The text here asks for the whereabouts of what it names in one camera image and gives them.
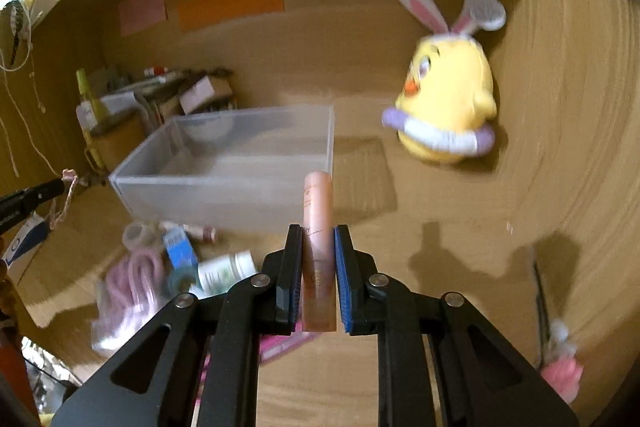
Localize pink rope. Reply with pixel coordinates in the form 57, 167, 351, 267
90, 248, 170, 353

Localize peach pink tube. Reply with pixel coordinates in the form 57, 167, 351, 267
302, 171, 336, 333

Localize white blue paper bag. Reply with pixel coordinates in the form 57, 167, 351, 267
2, 213, 50, 283

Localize magenta pink scissors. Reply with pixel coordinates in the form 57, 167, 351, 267
199, 321, 321, 388

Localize white green-label bottle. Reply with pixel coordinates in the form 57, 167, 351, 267
196, 251, 257, 296

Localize green cap spray bottle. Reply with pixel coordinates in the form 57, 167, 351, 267
76, 68, 108, 173

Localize blue white small box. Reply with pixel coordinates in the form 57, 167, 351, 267
163, 227, 198, 269

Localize red white small tube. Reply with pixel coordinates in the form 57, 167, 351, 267
158, 221, 216, 244

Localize white tape roll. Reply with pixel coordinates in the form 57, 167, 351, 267
122, 221, 156, 251

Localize brown cylindrical container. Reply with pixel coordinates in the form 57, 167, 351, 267
90, 109, 146, 171

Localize pink fluffy hair clip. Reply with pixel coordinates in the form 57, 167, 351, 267
532, 259, 584, 404

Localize clear plastic storage bin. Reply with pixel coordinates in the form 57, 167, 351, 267
110, 104, 335, 233

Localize stack of books papers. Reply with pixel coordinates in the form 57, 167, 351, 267
101, 69, 196, 126

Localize red white marker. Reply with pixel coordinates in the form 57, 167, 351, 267
143, 66, 169, 78

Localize small pink white box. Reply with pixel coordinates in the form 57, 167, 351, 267
179, 75, 233, 115

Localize pink sticky paper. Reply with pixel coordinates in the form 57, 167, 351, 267
118, 0, 167, 37

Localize yellow chick plush toy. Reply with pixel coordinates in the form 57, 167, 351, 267
382, 0, 506, 164

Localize orange sticky paper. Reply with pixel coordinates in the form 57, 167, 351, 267
177, 0, 285, 32

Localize teal hair tie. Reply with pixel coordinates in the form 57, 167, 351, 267
166, 264, 202, 298

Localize white charging cable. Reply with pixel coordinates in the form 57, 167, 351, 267
0, 0, 61, 178

